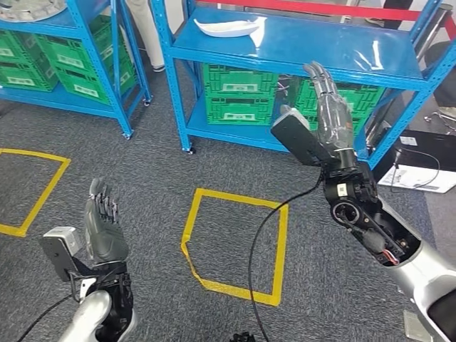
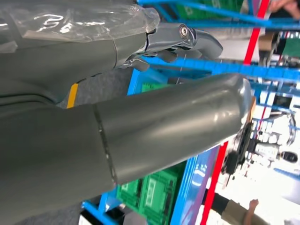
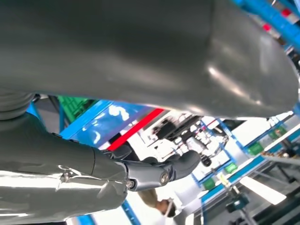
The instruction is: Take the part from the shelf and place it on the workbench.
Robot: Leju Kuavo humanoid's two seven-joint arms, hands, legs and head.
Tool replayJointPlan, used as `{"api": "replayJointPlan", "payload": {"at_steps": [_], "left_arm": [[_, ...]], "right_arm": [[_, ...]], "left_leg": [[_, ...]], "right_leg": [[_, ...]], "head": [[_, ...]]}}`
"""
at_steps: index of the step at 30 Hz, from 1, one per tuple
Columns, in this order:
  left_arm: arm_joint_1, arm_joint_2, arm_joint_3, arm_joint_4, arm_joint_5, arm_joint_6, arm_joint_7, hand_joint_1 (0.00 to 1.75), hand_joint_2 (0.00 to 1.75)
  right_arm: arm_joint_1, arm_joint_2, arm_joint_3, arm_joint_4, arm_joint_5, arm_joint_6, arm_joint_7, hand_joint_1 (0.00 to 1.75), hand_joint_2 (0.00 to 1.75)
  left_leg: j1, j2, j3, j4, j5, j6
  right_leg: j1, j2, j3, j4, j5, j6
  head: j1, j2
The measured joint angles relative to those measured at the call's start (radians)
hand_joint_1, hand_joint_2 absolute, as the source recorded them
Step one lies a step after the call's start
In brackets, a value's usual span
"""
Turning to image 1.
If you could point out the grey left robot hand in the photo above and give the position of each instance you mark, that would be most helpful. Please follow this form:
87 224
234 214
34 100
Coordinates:
105 236

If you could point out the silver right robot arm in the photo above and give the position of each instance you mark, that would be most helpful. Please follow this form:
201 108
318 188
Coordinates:
409 264

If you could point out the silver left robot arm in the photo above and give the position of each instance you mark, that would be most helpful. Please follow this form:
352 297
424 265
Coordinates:
92 311

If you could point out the blue metal shelf rack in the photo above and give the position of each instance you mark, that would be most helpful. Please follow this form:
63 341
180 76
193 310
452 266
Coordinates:
89 56
303 45

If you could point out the yellow floor tape square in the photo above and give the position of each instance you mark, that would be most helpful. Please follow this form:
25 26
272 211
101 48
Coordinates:
279 255

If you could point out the silver plastic wheel cover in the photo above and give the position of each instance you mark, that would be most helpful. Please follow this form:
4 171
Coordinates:
28 8

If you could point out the white plastic panel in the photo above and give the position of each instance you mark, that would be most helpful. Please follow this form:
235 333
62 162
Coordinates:
228 27

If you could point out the red barrier belt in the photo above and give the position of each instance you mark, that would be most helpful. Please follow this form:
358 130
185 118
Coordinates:
320 8
451 27

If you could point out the white paper sheet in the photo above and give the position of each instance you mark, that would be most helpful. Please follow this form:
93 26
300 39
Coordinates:
420 181

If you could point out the small grey device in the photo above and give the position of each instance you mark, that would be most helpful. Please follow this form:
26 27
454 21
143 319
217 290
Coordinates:
417 326

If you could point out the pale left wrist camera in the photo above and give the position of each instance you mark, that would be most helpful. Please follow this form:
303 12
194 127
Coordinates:
66 238

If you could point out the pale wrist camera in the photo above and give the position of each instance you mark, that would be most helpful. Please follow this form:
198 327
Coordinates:
295 115
66 238

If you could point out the black left camera bracket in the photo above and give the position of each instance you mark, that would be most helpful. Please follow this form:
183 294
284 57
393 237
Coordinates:
57 259

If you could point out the black camera bracket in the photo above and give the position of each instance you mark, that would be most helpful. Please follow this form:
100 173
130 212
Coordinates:
299 139
57 259

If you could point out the black right camera bracket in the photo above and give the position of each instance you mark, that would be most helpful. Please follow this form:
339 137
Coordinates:
299 139

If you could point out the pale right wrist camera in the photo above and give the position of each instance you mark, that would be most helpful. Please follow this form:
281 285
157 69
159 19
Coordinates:
295 115

